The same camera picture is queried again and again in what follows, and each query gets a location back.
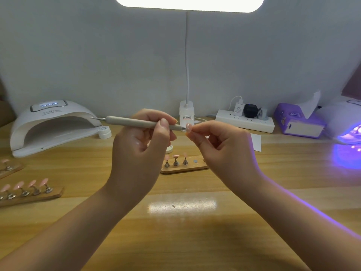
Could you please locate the white tissue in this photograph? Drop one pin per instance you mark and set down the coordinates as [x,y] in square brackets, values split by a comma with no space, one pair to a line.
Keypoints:
[310,104]

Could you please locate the white power strip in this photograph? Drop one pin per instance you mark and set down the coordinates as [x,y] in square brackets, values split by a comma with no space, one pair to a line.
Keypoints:
[245,121]

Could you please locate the white charger plug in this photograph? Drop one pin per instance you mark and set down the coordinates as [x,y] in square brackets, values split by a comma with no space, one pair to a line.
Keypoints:
[239,108]

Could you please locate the person's right hand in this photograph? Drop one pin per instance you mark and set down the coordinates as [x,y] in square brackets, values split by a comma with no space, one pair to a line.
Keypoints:
[228,158]

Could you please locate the person's left forearm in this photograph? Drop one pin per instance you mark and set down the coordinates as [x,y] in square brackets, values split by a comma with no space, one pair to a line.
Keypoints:
[51,237]

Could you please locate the wooden stands with pink nails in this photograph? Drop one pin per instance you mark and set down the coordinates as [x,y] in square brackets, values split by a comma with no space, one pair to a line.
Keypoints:
[29,190]

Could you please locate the grey plug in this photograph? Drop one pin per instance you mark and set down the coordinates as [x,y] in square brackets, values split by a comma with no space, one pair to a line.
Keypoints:
[264,114]

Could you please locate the brown cardboard box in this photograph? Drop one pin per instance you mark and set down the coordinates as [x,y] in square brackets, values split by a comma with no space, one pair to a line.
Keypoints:
[5,110]

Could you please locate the white nail lamp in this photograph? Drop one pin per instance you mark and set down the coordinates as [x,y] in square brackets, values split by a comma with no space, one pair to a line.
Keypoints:
[344,121]
[52,120]

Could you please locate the purple tissue box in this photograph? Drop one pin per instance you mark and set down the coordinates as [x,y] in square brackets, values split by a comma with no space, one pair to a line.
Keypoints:
[289,121]

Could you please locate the person's right forearm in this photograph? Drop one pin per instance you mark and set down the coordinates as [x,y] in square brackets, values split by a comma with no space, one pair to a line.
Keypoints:
[313,228]

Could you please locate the black plug adapter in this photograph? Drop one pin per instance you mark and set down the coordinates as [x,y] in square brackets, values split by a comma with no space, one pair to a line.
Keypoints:
[251,110]

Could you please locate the brown wooden board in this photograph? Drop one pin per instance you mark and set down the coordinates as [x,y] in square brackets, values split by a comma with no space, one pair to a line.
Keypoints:
[354,84]

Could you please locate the white jar lid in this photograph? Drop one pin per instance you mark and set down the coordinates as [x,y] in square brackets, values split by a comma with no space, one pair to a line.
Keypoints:
[168,149]

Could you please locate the white desk lamp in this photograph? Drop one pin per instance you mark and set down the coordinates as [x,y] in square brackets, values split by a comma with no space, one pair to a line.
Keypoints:
[187,2]

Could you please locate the grey dotting pen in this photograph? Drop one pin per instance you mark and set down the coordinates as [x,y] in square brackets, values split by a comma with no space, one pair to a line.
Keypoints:
[121,120]

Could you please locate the white paper sheet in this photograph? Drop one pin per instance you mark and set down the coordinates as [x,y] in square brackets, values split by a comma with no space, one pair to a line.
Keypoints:
[256,141]

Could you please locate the wooden nail holder strip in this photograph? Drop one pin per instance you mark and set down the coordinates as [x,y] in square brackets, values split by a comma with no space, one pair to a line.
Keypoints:
[183,168]

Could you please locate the person's left hand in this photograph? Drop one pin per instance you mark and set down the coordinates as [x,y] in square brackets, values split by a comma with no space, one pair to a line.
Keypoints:
[138,163]

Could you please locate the small closed white jar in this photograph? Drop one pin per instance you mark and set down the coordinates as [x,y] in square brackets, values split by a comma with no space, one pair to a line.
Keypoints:
[105,132]

